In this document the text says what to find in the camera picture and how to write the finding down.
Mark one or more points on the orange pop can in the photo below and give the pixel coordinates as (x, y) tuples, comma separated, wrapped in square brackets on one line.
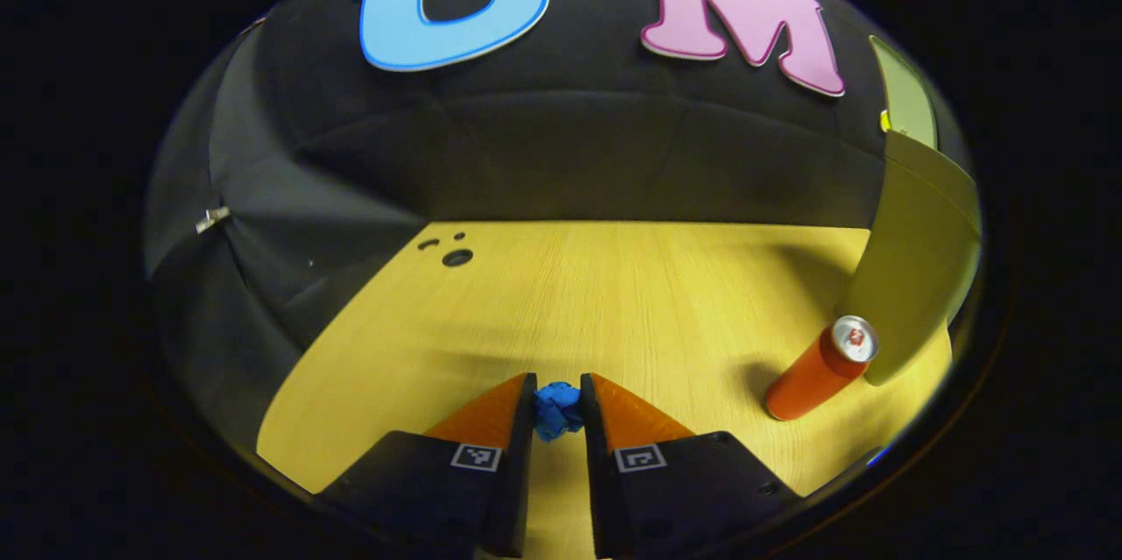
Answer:
[(811, 376)]

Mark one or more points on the black backdrop cloth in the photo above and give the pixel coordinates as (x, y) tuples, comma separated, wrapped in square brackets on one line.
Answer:
[(570, 148)]

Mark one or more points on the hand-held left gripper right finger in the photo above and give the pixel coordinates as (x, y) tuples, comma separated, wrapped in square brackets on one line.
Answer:
[(605, 481)]

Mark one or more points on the blue paper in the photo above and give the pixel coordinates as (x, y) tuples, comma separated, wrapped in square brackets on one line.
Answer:
[(558, 411)]

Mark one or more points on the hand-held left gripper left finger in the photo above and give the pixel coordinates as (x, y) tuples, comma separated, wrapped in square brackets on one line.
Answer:
[(508, 472)]

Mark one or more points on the wooden desktop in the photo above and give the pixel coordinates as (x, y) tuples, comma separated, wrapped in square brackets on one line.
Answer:
[(614, 306)]

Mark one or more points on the pale green desktop garbage bin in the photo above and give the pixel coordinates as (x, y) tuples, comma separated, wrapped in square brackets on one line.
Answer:
[(920, 262)]

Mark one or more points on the silver metal clip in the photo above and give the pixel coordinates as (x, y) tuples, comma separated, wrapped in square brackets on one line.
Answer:
[(213, 219)]

